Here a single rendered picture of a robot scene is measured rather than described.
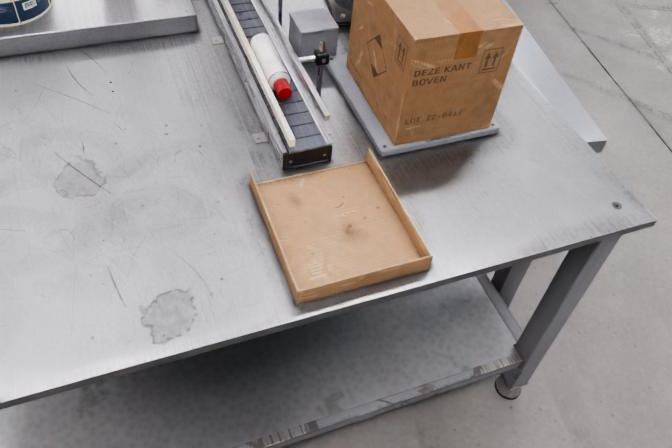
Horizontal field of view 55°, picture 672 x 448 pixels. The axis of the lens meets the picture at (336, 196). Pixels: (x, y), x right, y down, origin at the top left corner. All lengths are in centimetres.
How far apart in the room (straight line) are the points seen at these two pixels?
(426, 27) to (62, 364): 87
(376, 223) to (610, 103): 217
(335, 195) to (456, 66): 35
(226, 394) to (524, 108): 103
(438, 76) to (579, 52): 229
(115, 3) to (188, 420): 106
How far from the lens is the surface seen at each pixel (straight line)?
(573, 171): 150
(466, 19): 132
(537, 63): 180
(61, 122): 151
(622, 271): 254
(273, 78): 143
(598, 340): 231
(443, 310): 192
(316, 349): 179
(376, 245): 122
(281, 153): 132
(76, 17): 175
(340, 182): 132
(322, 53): 143
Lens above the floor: 178
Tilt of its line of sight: 47 degrees down
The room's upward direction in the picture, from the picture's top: 7 degrees clockwise
